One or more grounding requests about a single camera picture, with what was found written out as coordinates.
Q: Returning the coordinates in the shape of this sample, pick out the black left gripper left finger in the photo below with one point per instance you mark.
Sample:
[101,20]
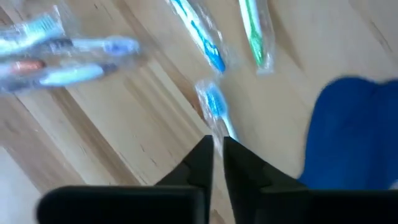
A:
[124,205]

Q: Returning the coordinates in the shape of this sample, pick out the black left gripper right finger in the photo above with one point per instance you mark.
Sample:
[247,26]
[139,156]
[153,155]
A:
[295,208]

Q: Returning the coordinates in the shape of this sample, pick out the blue toothbrush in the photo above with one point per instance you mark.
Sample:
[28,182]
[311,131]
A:
[214,102]
[205,43]

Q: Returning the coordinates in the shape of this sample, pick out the dark blue cloth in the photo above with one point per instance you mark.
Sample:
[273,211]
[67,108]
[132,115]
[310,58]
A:
[351,133]

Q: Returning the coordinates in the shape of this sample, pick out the green wrapped toothbrush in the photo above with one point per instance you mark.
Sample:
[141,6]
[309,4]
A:
[253,31]

